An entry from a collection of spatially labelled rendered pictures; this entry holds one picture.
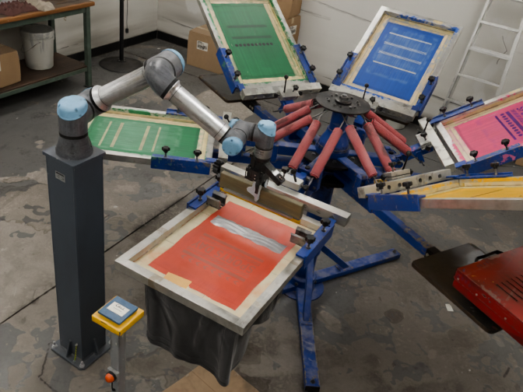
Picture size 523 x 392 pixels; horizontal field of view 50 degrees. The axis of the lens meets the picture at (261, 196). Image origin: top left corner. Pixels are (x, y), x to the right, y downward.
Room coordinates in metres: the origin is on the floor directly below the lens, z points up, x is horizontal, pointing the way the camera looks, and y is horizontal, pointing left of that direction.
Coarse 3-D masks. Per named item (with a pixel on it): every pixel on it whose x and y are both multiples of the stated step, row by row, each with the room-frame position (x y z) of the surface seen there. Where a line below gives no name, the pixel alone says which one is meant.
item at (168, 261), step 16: (224, 208) 2.17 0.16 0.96; (240, 208) 2.19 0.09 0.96; (208, 224) 2.02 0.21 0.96; (240, 224) 2.06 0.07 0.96; (256, 224) 2.08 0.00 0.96; (192, 240) 1.89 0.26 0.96; (224, 240) 1.92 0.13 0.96; (160, 256) 1.75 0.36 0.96; (176, 256) 1.77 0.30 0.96; (176, 272) 1.67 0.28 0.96; (192, 272) 1.69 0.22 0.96
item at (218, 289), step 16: (272, 224) 2.10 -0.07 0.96; (240, 240) 1.94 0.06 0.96; (288, 240) 2.00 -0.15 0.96; (272, 256) 1.87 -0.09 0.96; (208, 272) 1.70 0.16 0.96; (256, 272) 1.75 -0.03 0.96; (192, 288) 1.60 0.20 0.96; (208, 288) 1.61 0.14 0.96; (224, 288) 1.63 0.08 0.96; (240, 288) 1.64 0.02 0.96; (224, 304) 1.54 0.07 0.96
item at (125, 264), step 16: (224, 192) 2.29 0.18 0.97; (192, 208) 2.07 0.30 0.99; (176, 224) 1.94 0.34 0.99; (304, 224) 2.13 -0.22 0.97; (320, 224) 2.11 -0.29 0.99; (144, 240) 1.79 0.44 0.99; (160, 240) 1.84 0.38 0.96; (128, 256) 1.68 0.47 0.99; (128, 272) 1.61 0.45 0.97; (144, 272) 1.60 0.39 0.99; (288, 272) 1.74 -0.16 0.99; (160, 288) 1.55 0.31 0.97; (176, 288) 1.54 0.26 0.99; (272, 288) 1.63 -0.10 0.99; (192, 304) 1.49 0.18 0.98; (208, 304) 1.49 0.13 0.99; (256, 304) 1.53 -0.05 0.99; (224, 320) 1.43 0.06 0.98; (240, 320) 1.43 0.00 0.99
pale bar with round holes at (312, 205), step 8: (224, 168) 2.40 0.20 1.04; (232, 168) 2.40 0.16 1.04; (240, 176) 2.36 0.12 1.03; (272, 184) 2.31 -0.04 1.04; (280, 192) 2.26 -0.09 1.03; (288, 192) 2.26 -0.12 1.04; (296, 192) 2.27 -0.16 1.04; (296, 200) 2.23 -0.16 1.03; (304, 200) 2.22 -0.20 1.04; (312, 200) 2.23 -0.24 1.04; (304, 208) 2.21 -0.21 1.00; (312, 208) 2.19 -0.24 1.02; (320, 208) 2.18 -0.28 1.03; (328, 208) 2.18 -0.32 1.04; (336, 208) 2.19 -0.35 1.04; (320, 216) 2.17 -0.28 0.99; (328, 216) 2.16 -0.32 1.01; (336, 216) 2.14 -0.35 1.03; (344, 216) 2.13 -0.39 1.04; (344, 224) 2.12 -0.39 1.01
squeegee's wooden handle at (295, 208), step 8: (224, 176) 2.13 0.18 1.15; (232, 176) 2.12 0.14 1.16; (224, 184) 2.12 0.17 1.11; (232, 184) 2.11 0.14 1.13; (240, 184) 2.09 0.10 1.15; (248, 184) 2.08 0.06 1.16; (240, 192) 2.09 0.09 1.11; (248, 192) 2.07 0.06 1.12; (264, 192) 2.04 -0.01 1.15; (272, 192) 2.04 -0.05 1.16; (264, 200) 2.04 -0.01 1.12; (272, 200) 2.02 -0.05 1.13; (280, 200) 2.01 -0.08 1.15; (288, 200) 2.00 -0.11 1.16; (280, 208) 2.01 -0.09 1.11; (288, 208) 1.99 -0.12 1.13; (296, 208) 1.98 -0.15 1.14; (296, 216) 1.97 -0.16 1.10
